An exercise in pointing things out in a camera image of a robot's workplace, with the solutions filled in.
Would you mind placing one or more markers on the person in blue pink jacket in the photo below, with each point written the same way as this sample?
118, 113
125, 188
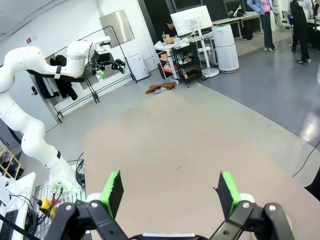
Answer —
267, 25

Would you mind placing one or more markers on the wooden shelf unit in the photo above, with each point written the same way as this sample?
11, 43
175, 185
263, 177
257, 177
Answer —
10, 162

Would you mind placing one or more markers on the black clothes rack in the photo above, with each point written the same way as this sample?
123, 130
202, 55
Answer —
120, 50

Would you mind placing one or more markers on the black keyboard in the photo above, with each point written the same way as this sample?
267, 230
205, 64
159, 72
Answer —
6, 223

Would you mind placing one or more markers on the person in black apron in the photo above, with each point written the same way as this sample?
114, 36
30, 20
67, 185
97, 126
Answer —
300, 27

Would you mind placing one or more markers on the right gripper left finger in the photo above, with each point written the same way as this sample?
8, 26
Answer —
107, 197

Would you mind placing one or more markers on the light background desk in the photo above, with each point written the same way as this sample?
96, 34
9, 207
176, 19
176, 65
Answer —
240, 17

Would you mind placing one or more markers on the white cylindrical air purifier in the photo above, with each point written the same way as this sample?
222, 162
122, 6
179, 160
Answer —
226, 47

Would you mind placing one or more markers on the brown object on floor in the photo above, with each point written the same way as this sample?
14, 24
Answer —
162, 87

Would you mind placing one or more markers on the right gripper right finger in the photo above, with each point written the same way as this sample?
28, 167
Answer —
230, 195

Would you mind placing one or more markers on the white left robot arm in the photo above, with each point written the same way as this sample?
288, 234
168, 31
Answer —
35, 147

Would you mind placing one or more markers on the grey metal wall panel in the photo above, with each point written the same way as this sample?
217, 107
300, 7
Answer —
117, 27

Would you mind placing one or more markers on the white operator table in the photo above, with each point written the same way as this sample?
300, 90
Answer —
20, 190

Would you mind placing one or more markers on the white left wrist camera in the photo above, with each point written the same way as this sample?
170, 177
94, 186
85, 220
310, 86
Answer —
103, 43

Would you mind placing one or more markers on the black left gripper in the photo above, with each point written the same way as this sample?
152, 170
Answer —
101, 57

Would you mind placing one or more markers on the cluttered white desk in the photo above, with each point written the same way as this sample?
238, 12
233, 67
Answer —
163, 47

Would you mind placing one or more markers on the white floor cabinet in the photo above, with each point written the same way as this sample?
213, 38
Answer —
137, 67

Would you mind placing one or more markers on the white display on stand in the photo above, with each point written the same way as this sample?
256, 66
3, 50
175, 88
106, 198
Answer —
191, 21

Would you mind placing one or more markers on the dark hanging clothes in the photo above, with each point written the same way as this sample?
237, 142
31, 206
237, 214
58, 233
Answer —
62, 86

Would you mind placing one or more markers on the yellow emergency stop button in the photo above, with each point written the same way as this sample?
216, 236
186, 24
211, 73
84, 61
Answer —
45, 203

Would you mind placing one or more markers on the black utility cart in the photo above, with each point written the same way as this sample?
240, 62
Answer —
187, 62

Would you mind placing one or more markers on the seated person in black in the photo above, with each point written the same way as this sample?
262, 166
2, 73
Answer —
170, 30

